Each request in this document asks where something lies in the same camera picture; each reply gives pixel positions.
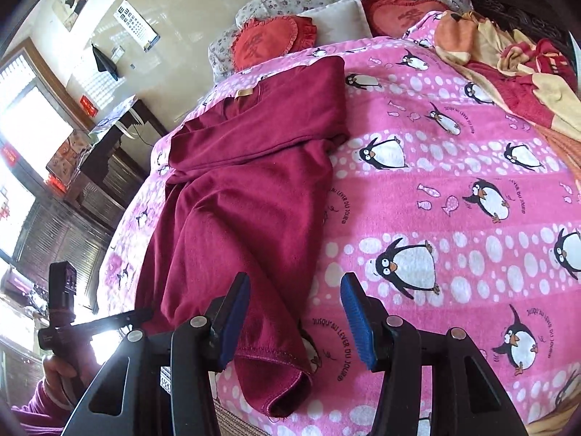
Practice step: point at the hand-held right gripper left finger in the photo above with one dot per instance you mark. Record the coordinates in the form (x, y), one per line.
(236, 322)

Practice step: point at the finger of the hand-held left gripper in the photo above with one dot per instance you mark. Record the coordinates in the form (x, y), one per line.
(122, 319)

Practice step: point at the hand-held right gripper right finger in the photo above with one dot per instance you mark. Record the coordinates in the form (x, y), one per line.
(358, 322)

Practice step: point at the maroon sweater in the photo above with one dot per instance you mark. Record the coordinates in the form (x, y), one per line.
(236, 190)

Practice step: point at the person's left forearm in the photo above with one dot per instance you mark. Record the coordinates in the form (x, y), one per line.
(36, 411)

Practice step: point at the person's left hand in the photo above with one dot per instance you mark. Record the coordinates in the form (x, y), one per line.
(59, 378)

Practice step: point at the dark slatted radiator cover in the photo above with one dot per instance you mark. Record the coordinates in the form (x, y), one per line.
(59, 236)

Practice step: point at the pink penguin printed blanket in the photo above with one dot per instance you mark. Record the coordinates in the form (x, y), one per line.
(408, 218)

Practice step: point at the printed cardboard box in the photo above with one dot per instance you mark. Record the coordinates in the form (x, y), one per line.
(68, 154)

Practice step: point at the dark wooden table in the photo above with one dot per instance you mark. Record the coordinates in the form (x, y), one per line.
(109, 154)

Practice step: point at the white plastic bag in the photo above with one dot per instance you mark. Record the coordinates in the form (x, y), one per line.
(113, 116)

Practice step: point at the black hanging cloth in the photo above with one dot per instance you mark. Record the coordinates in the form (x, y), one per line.
(104, 63)

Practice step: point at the eye chart poster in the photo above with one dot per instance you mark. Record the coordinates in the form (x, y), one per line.
(136, 25)

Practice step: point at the red heart pillow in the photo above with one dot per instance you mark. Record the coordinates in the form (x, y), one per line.
(268, 41)
(399, 16)

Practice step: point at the orange and yellow blanket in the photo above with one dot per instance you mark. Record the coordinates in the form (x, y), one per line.
(522, 77)

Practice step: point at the white pillow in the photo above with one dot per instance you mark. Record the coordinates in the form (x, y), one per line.
(336, 20)

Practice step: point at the dark carved wooden headboard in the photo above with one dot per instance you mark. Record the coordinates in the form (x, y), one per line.
(522, 13)

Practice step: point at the red paper wall sign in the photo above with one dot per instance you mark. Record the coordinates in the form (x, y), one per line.
(87, 106)

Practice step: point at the wooden window frame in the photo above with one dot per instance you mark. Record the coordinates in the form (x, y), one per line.
(41, 61)

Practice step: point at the white wall box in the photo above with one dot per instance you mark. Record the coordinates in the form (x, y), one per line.
(118, 53)

